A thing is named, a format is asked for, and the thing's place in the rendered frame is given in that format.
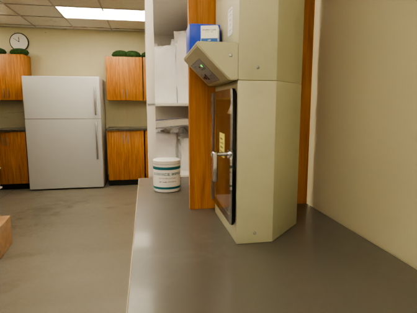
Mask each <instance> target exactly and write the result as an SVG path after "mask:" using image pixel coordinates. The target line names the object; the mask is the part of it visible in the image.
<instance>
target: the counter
mask: <svg viewBox="0 0 417 313"><path fill-rule="evenodd" d="M126 313H417V270H416V269H415V268H413V267H412V266H410V265H408V264H406V263H405V262H403V261H401V260H400V259H398V258H397V257H395V256H393V255H391V254H390V253H388V252H386V251H385V250H383V249H381V248H380V247H378V246H376V245H375V244H373V243H372V242H370V241H368V240H366V239H365V238H364V237H361V236H360V235H358V234H357V233H355V232H353V231H352V230H350V229H348V228H347V227H345V226H343V225H342V224H340V223H339V222H336V221H335V220H333V219H332V218H330V217H328V216H327V215H325V214H324V213H322V212H320V211H318V210H317V209H315V208H314V207H312V206H310V205H308V204H307V203H305V204H297V223H296V224H295V225H293V226H292V227H291V228H290V229H288V230H287V231H285V232H284V233H283V234H282V235H280V236H279V237H277V238H276V239H275V240H273V241H272V242H258V243H241V244H236V242H235V241H234V240H233V238H232V236H231V235H230V233H229V232H228V231H227V229H226V227H225V226H224V224H223V223H222V221H221V220H220V218H219V217H218V216H217V214H216V212H215V208H209V209H190V208H189V177H188V176H184V177H181V186H180V190H178V191H175V192H171V193H161V192H157V191H155V190H154V187H153V178H139V179H138V191H137V204H136V212H135V225H134V232H133V245H132V258H131V265H130V278H129V285H128V298H127V311H126Z"/></svg>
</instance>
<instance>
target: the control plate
mask: <svg viewBox="0 0 417 313"><path fill-rule="evenodd" d="M201 65H202V66H203V67H201ZM191 67H192V68H193V69H194V70H195V71H196V72H197V73H198V74H199V75H200V76H201V77H202V78H203V77H206V76H205V75H204V74H206V75H209V74H211V76H209V79H210V80H209V79H204V80H205V82H206V83H207V84H210V83H213V82H216V81H219V79H218V78H217V77H216V76H215V75H214V74H213V73H212V72H211V71H210V70H209V69H208V68H207V66H206V65H205V64H204V63H203V62H202V61H201V60H200V59H198V60H197V61H196V62H195V63H194V64H193V65H191ZM199 67H200V68H199ZM206 78H207V77H206Z"/></svg>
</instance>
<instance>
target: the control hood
mask: <svg viewBox="0 0 417 313"><path fill-rule="evenodd" d="M198 59H200V60H201V61H202V62H203V63H204V64H205V65H206V66H207V68H208V69H209V70H210V71H211V72H212V73H213V74H214V75H215V76H216V77H217V78H218V79H219V81H216V82H213V83H210V84H207V83H206V82H205V80H204V79H203V78H202V77H201V76H200V75H199V74H198V73H197V72H196V71H195V70H194V69H193V68H192V67H191V65H193V64H194V63H195V62H196V61H197V60H198ZM184 61H185V62H186V63H187V64H188V65H189V66H190V67H191V68H192V69H193V70H194V71H195V72H196V74H197V75H198V76H199V77H200V78H201V79H202V80H203V81H204V82H205V83H206V84H207V85H208V86H219V85H221V84H225V83H229V82H232V81H236V80H238V42H204V41H197V42H196V43H195V45H194V46H193V47H192V48H191V50H190V51H189V52H188V54H187V55H186V56H185V57H184Z"/></svg>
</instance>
